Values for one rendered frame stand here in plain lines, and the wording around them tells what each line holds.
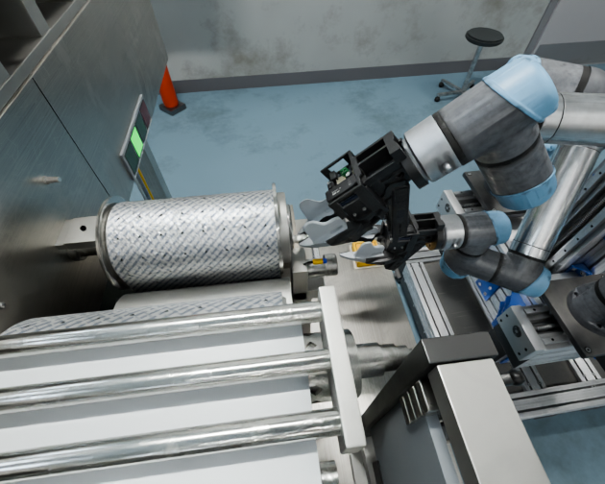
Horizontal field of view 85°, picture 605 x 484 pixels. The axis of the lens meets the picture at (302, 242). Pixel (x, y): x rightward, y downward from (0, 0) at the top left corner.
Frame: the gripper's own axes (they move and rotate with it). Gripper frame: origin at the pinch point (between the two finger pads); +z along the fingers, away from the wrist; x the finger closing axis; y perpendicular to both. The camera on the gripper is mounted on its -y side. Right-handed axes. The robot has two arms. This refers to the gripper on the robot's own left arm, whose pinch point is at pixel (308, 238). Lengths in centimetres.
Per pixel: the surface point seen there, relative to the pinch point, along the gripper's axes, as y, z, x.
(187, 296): 11.5, 15.0, 7.9
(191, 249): 14.6, 10.4, 3.4
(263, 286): 4.2, 6.6, 7.5
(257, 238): 8.8, 2.8, 3.0
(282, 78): -98, 64, -289
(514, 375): 1.6, -19.2, 27.0
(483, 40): -164, -88, -234
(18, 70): 40.2, 14.6, -16.3
